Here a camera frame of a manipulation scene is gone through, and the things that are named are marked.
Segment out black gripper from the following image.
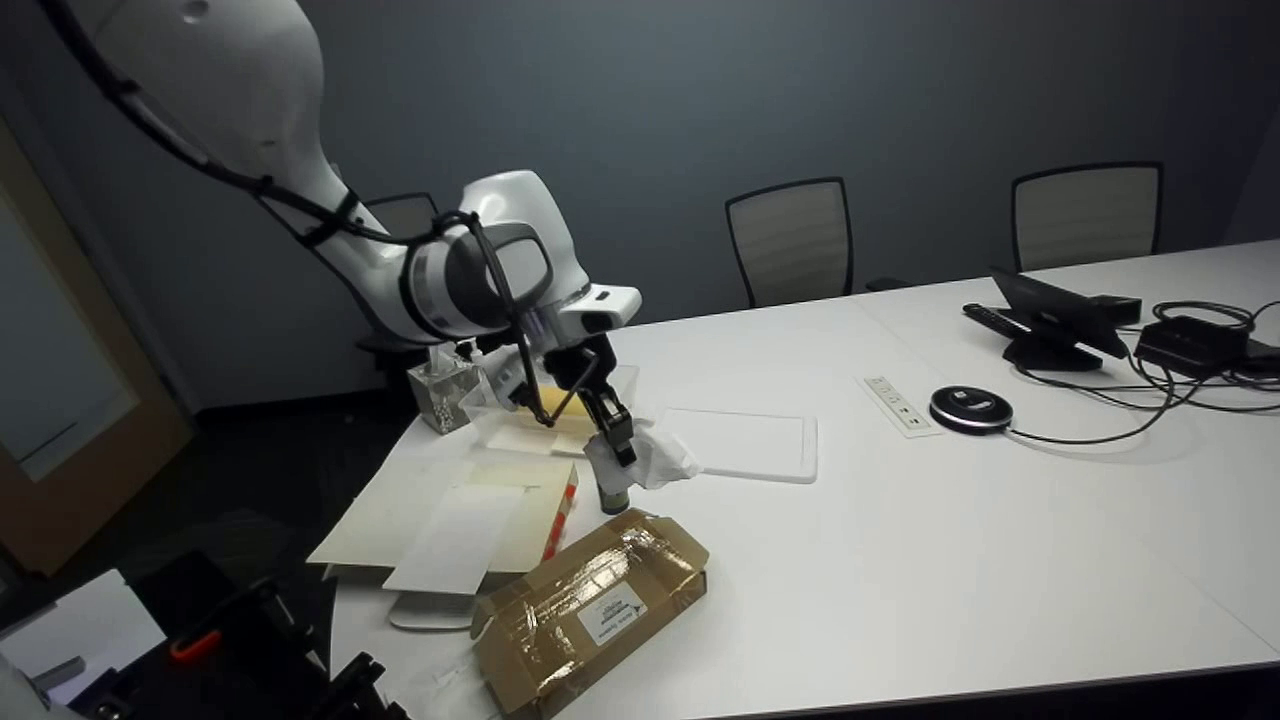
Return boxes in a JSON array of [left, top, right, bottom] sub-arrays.
[[534, 328, 643, 467]]

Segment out white paper towel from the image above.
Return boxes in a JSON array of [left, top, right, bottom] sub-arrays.
[[624, 413, 697, 486]]

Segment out small dark spray bottle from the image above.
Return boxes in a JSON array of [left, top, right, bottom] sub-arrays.
[[593, 431, 636, 518]]

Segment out orange pen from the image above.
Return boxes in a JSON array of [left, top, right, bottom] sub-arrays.
[[537, 465, 583, 562]]

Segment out white facial tissue sheet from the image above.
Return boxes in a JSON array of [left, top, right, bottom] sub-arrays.
[[426, 340, 479, 383]]

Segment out grey tissue box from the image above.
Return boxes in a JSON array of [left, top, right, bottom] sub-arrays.
[[403, 357, 489, 436]]

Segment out clear plastic tray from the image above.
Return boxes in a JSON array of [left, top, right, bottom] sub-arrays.
[[478, 396, 819, 486]]

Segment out white paper sheet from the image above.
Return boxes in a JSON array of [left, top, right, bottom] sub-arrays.
[[380, 479, 534, 599]]

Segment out brown cardboard box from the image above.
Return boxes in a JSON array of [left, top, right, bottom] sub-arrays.
[[468, 509, 715, 720]]

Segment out white rounded flat device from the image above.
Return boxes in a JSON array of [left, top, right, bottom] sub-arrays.
[[384, 590, 479, 637]]

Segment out grey mesh office chair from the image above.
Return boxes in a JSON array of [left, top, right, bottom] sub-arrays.
[[722, 170, 855, 310], [1007, 160, 1170, 275], [361, 189, 447, 249]]

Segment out round black speaker puck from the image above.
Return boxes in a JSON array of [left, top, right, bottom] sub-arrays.
[[923, 379, 1017, 436]]

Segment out black conference phone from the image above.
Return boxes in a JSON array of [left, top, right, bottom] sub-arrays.
[[960, 269, 1147, 376]]

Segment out wooden door with window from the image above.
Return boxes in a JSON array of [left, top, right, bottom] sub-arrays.
[[0, 115, 196, 581]]

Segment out white paper with grey mark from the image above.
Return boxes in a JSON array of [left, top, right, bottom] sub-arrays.
[[0, 562, 173, 703]]

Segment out black power box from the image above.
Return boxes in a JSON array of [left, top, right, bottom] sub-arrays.
[[1133, 300, 1261, 379]]

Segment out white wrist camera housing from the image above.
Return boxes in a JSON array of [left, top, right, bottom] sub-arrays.
[[537, 280, 648, 335]]

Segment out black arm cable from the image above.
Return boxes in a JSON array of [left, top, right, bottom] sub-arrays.
[[36, 0, 593, 431]]

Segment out black table cable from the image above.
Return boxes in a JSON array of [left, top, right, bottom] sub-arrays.
[[997, 296, 1280, 451]]

